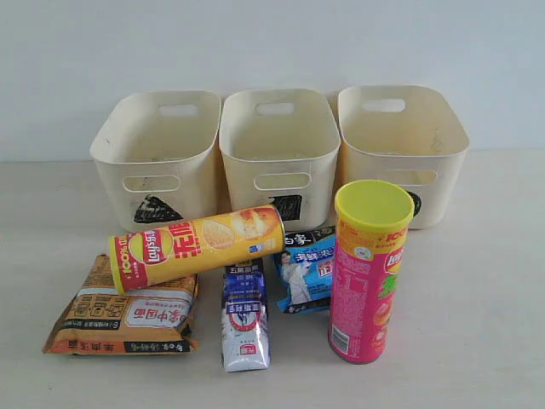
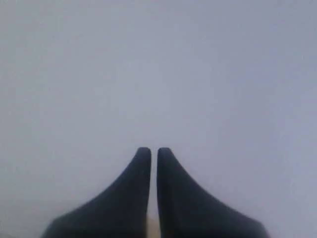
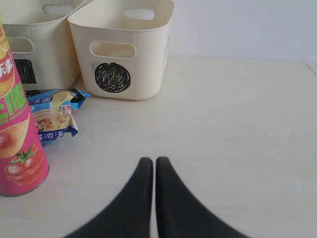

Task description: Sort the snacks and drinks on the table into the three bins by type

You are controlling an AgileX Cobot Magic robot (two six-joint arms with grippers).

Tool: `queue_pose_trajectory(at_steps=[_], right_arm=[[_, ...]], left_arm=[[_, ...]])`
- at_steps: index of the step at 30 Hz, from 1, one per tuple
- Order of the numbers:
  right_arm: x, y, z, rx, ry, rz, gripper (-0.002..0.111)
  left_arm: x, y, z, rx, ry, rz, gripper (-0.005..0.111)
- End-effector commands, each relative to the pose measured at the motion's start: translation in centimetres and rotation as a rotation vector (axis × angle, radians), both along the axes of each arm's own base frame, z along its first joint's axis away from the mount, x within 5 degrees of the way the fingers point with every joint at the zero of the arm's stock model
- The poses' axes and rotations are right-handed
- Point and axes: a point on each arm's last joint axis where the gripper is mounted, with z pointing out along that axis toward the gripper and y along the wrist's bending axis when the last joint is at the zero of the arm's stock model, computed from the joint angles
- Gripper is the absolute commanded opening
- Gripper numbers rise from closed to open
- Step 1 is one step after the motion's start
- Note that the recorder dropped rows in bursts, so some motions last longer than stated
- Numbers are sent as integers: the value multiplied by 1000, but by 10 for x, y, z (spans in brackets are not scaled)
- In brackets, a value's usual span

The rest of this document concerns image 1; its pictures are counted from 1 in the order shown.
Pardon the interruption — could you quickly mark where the blue instant noodle packet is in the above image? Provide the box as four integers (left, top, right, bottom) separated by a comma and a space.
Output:
273, 226, 336, 314

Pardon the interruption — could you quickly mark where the pink chips can yellow lid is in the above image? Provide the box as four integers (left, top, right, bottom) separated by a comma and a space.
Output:
328, 180, 415, 364

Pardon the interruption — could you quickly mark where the white blue milk carton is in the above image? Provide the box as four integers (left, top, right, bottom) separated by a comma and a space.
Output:
221, 272, 270, 372

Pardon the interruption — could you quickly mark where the purple juice carton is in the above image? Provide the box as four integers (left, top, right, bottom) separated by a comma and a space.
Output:
225, 258, 264, 280

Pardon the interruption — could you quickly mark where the middle cream plastic bin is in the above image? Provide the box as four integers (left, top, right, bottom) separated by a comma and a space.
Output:
219, 89, 341, 231

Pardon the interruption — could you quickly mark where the cream plastic bin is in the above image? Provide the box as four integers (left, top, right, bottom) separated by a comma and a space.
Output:
337, 85, 469, 229
219, 89, 341, 231
89, 90, 221, 232

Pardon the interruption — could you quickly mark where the left cream plastic bin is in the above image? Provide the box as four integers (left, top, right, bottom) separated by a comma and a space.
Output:
89, 90, 221, 232

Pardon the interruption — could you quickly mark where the right cream plastic bin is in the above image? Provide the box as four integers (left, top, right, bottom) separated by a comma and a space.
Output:
337, 85, 469, 229

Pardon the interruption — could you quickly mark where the orange instant noodle packet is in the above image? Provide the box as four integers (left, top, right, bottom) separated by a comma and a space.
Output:
42, 254, 199, 355

